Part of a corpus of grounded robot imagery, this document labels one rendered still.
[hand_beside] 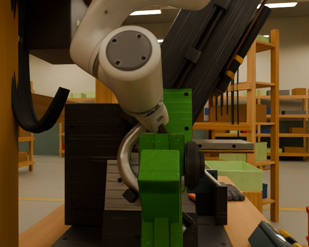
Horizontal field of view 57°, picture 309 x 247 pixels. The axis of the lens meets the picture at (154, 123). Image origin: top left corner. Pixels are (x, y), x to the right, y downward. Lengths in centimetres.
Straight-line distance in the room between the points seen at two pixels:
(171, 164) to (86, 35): 23
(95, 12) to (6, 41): 26
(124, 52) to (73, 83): 1035
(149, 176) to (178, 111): 36
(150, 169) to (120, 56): 15
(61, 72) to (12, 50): 1031
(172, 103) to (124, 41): 35
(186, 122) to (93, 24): 35
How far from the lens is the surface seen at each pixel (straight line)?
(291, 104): 1023
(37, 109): 94
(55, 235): 87
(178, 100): 72
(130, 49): 39
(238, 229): 85
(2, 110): 63
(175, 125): 70
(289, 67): 1035
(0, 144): 63
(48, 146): 1108
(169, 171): 38
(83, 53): 45
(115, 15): 47
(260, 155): 368
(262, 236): 71
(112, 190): 72
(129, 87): 39
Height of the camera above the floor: 119
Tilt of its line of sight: level
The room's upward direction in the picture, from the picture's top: straight up
